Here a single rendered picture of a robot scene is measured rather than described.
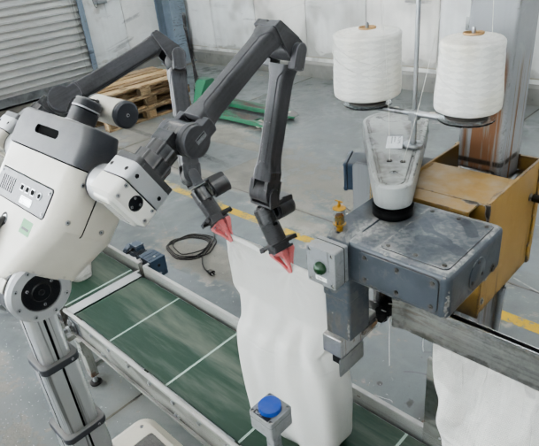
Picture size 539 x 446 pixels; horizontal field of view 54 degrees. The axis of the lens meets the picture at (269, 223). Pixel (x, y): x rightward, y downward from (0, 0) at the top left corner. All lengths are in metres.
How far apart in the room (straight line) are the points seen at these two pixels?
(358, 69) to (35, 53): 7.76
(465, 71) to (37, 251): 1.00
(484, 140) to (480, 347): 0.51
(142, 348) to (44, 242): 1.22
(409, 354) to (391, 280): 1.75
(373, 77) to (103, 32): 8.23
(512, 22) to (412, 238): 0.54
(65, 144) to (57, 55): 7.66
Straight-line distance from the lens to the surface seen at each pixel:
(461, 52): 1.17
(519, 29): 1.37
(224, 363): 2.27
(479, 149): 1.46
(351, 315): 1.23
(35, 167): 1.40
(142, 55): 1.79
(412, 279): 1.06
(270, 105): 1.43
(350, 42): 1.29
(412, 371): 2.74
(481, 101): 1.19
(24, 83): 8.78
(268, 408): 1.43
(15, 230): 1.39
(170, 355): 2.36
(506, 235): 1.45
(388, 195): 1.15
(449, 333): 1.31
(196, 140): 1.21
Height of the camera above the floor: 1.91
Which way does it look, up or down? 29 degrees down
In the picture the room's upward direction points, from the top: 6 degrees counter-clockwise
